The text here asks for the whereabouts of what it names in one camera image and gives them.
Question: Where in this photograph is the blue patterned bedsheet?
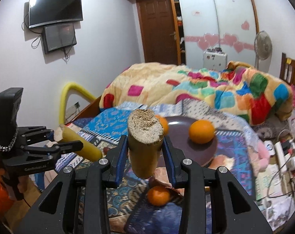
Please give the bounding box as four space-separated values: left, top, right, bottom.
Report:
44 101 256 234

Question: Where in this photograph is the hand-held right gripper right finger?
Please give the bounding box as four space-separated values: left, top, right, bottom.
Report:
162 136 280 234

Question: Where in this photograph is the dark purple plate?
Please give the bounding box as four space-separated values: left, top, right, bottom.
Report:
161 116 218 168

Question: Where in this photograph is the silver beaded chain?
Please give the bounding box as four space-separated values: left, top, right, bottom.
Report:
0 125 18 150

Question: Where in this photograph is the thick yellow sugarcane piece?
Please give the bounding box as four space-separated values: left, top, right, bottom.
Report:
127 108 165 179

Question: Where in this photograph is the white standing fan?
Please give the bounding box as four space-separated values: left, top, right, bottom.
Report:
253 30 273 70

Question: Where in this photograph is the large orange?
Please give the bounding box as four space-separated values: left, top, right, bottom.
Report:
188 120 215 144

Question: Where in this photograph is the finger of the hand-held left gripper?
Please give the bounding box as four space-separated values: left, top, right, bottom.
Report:
22 140 84 156
18 126 55 143

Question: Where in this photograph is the yellow foam tube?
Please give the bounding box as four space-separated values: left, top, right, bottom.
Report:
59 82 97 125

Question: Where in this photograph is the white box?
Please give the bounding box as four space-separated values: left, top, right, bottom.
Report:
203 50 228 72

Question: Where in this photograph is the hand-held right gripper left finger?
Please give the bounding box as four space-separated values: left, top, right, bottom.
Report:
14 135 128 234

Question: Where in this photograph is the thin yellow sugarcane piece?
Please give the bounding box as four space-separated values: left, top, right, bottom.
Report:
55 124 103 162

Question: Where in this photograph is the person's left hand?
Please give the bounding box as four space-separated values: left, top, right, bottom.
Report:
17 175 29 194

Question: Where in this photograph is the wooden chair back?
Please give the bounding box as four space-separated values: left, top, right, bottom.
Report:
279 52 295 87

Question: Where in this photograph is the pink plush toy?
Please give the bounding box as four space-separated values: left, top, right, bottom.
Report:
255 140 272 170

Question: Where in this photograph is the wooden bed frame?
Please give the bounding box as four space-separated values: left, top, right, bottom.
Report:
65 95 103 125

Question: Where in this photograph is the colourful patchwork blanket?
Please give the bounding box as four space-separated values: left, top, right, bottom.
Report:
99 62 295 126

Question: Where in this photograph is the brown wooden door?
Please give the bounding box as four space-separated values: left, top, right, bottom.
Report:
136 0 180 65

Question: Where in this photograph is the black cable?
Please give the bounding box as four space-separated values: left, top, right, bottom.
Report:
31 32 44 49

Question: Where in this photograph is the white power strip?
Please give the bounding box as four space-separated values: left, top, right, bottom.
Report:
274 141 289 174

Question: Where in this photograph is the small black wall monitor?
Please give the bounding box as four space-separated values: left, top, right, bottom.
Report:
42 23 78 55

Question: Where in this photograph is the pale reddish apple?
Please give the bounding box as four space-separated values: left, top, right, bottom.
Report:
210 154 236 169

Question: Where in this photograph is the wall-mounted black television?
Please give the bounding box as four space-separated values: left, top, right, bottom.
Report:
28 0 84 29

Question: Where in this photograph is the white wardrobe with pink hearts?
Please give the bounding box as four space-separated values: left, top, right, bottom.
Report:
175 0 258 67

